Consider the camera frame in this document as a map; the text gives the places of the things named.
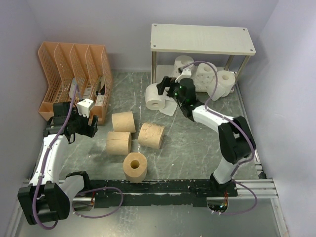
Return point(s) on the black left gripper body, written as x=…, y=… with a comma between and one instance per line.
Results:
x=79, y=123

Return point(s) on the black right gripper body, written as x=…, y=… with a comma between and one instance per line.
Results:
x=174, y=92

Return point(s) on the floral toilet roll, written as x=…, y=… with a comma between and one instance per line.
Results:
x=179, y=62
x=204, y=76

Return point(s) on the brown toilet roll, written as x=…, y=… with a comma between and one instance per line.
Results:
x=118, y=143
x=135, y=167
x=123, y=122
x=151, y=135

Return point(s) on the plain white toilet roll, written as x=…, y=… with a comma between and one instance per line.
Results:
x=226, y=81

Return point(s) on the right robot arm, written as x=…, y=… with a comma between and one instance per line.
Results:
x=237, y=144

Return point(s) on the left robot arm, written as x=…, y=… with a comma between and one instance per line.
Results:
x=45, y=199

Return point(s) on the white two-tier shelf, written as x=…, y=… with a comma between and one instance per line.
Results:
x=186, y=39

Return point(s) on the peach plastic file organizer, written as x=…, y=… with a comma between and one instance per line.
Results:
x=85, y=64

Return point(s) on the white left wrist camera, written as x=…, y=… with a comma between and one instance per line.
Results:
x=84, y=107

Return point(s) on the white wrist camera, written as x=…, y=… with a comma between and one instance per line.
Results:
x=84, y=107
x=184, y=73

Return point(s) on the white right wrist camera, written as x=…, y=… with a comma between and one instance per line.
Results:
x=184, y=73

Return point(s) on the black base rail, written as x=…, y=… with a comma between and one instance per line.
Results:
x=194, y=192

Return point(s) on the aluminium extrusion rail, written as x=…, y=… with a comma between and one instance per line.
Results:
x=247, y=189

